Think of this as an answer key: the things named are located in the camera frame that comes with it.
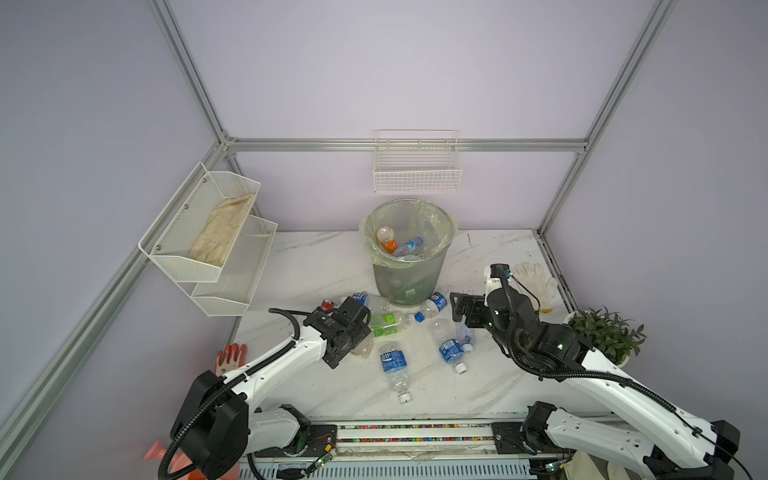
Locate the square clear bottle green band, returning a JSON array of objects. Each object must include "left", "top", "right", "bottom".
[{"left": 352, "top": 335, "right": 375, "bottom": 359}]

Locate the Pocari Sweat bottle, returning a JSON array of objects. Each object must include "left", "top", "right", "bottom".
[{"left": 379, "top": 342, "right": 412, "bottom": 404}]

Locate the clear bottle rainbow label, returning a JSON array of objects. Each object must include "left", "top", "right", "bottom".
[{"left": 392, "top": 236, "right": 424, "bottom": 258}]

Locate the orange label bottle yellow cap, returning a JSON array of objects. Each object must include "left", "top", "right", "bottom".
[{"left": 376, "top": 225, "right": 398, "bottom": 254}]

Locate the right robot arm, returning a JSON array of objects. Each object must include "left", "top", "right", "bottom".
[{"left": 450, "top": 285, "right": 740, "bottom": 479}]

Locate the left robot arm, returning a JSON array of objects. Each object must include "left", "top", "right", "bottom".
[{"left": 157, "top": 298, "right": 372, "bottom": 479}]

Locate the grey mesh waste bin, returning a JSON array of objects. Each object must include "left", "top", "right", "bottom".
[{"left": 362, "top": 199, "right": 457, "bottom": 308}]

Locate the green bin liner bag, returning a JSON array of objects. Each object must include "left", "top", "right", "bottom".
[{"left": 358, "top": 198, "right": 458, "bottom": 269}]

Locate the tall clear bottle faint label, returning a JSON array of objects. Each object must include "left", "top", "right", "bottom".
[{"left": 455, "top": 323, "right": 476, "bottom": 353}]

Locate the clear bottle blue label white cap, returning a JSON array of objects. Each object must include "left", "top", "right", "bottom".
[{"left": 350, "top": 292, "right": 394, "bottom": 317}]

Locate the clear bottle green label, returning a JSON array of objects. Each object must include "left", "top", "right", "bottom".
[{"left": 369, "top": 312, "right": 418, "bottom": 337}]

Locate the small bottle blue Pepsi label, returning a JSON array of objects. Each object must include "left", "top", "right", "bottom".
[{"left": 414, "top": 292, "right": 448, "bottom": 323}]

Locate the white cotton work glove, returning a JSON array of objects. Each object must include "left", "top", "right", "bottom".
[{"left": 511, "top": 262, "right": 558, "bottom": 313}]

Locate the red coated glove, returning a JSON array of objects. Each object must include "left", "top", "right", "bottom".
[{"left": 214, "top": 343, "right": 247, "bottom": 376}]

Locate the potted green plant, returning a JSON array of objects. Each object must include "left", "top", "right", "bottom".
[{"left": 564, "top": 307, "right": 647, "bottom": 367}]

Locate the beige glove in shelf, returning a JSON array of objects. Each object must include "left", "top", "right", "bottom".
[{"left": 188, "top": 194, "right": 256, "bottom": 267}]

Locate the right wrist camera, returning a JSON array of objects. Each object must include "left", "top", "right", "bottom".
[{"left": 484, "top": 263, "right": 510, "bottom": 298}]

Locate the base rail with cable strip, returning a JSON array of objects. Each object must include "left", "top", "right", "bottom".
[{"left": 252, "top": 419, "right": 573, "bottom": 479}]

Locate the white mesh wall shelf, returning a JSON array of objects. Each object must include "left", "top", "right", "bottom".
[{"left": 138, "top": 164, "right": 277, "bottom": 317}]

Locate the white wire wall basket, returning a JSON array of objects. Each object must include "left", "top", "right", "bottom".
[{"left": 373, "top": 129, "right": 463, "bottom": 195}]

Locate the aluminium frame post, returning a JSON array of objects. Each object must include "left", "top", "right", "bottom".
[{"left": 146, "top": 0, "right": 265, "bottom": 220}]

